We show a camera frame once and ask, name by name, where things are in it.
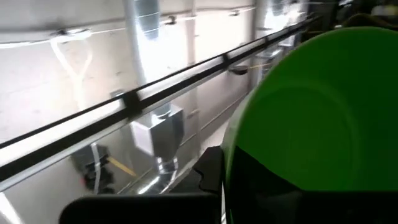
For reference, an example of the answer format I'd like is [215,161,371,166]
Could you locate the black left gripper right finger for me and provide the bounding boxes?
[228,145,398,224]

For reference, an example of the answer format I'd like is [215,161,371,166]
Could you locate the black ceiling light rail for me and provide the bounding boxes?
[0,14,323,192]

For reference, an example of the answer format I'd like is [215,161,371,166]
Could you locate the silver ventilation duct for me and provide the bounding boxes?
[123,0,186,195]

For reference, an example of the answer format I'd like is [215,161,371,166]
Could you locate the green plastic bowl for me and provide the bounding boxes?
[221,26,398,224]

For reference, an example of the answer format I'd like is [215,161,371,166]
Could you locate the black ceiling device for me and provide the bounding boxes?
[70,144,115,195]

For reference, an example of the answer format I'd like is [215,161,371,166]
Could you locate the white ceiling conduit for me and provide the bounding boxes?
[49,29,94,110]

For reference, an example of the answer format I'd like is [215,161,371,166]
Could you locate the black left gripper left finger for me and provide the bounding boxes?
[58,145,225,224]

